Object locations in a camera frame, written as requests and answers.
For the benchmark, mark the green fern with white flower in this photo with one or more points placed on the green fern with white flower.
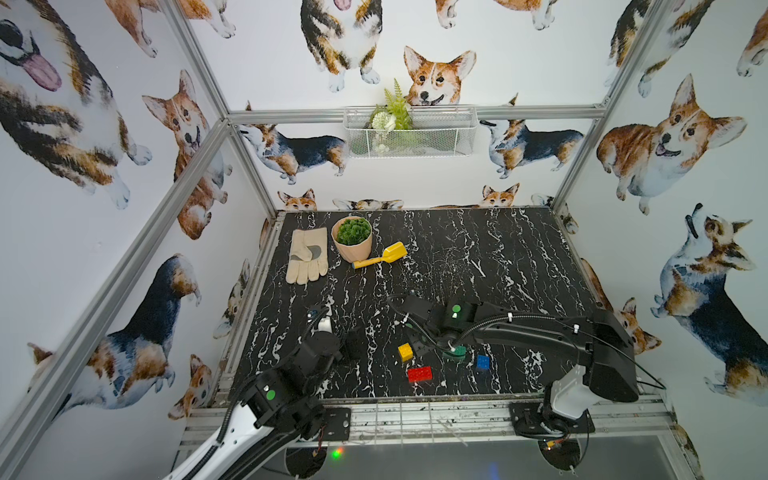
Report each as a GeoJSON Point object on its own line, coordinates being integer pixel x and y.
{"type": "Point", "coordinates": [390, 122]}

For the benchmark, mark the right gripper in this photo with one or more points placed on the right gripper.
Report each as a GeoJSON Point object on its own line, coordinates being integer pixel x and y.
{"type": "Point", "coordinates": [416, 346]}

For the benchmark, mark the aluminium front rail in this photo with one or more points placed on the aluminium front rail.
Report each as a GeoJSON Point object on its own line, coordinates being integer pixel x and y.
{"type": "Point", "coordinates": [432, 422]}

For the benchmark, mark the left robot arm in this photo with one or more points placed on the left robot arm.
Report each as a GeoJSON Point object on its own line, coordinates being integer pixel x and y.
{"type": "Point", "coordinates": [275, 409]}

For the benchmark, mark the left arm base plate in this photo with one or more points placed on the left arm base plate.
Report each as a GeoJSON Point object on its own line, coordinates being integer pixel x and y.
{"type": "Point", "coordinates": [333, 424]}

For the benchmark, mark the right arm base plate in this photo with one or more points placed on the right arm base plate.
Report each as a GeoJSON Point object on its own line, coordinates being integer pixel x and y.
{"type": "Point", "coordinates": [532, 420]}

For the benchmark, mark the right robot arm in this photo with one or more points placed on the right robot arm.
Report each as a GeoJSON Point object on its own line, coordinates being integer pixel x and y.
{"type": "Point", "coordinates": [603, 360]}

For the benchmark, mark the dark blue small lego brick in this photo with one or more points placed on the dark blue small lego brick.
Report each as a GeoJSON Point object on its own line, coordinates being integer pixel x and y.
{"type": "Point", "coordinates": [482, 363]}

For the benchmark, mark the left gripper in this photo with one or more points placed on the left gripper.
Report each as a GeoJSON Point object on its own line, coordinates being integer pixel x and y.
{"type": "Point", "coordinates": [346, 343]}

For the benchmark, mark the yellow toy shovel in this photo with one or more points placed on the yellow toy shovel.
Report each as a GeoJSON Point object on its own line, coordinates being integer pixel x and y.
{"type": "Point", "coordinates": [389, 255]}

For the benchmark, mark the white wire basket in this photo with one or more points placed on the white wire basket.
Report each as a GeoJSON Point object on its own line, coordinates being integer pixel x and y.
{"type": "Point", "coordinates": [437, 132]}

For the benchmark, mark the green long lego brick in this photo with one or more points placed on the green long lego brick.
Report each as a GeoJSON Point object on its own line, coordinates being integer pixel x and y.
{"type": "Point", "coordinates": [456, 354]}

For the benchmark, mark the yellow small lego brick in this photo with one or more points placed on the yellow small lego brick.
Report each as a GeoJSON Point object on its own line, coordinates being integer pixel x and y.
{"type": "Point", "coordinates": [405, 352]}

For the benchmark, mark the beige work glove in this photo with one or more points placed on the beige work glove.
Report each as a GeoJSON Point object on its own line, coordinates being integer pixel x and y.
{"type": "Point", "coordinates": [308, 256]}

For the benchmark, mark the pink pot with green plant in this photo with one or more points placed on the pink pot with green plant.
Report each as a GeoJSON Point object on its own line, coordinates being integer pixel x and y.
{"type": "Point", "coordinates": [353, 238]}

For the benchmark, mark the red long lego brick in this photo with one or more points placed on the red long lego brick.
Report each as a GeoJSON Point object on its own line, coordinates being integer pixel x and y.
{"type": "Point", "coordinates": [420, 374]}

